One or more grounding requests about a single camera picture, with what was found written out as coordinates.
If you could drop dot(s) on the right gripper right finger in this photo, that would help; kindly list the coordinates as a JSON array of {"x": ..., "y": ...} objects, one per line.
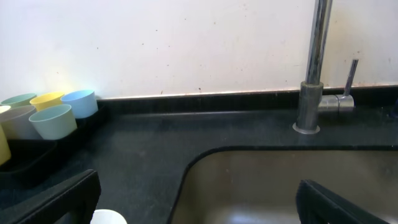
[{"x": 323, "y": 205}]

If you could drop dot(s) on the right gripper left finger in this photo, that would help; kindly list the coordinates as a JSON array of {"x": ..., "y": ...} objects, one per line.
[{"x": 46, "y": 202}]

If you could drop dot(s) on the white cup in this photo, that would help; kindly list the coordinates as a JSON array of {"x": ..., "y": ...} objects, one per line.
[{"x": 107, "y": 217}]

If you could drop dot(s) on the yellow cup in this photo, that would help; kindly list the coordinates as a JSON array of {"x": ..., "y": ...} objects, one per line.
[
  {"x": 46, "y": 101},
  {"x": 3, "y": 146}
]

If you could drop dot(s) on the black tray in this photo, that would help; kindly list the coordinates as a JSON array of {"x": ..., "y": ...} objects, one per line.
[{"x": 31, "y": 155}]

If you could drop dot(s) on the steel sink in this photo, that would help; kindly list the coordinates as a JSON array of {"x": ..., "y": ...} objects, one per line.
[{"x": 248, "y": 186}]

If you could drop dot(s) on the green cup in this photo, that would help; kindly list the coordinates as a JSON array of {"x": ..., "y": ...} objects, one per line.
[
  {"x": 18, "y": 99},
  {"x": 54, "y": 124}
]

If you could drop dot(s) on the grey cup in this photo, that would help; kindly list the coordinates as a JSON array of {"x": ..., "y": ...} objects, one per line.
[{"x": 17, "y": 124}]

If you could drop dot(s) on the steel tap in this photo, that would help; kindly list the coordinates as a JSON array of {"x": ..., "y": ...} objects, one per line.
[{"x": 308, "y": 105}]

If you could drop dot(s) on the blue cup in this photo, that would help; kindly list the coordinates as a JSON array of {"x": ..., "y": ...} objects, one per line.
[{"x": 82, "y": 104}]

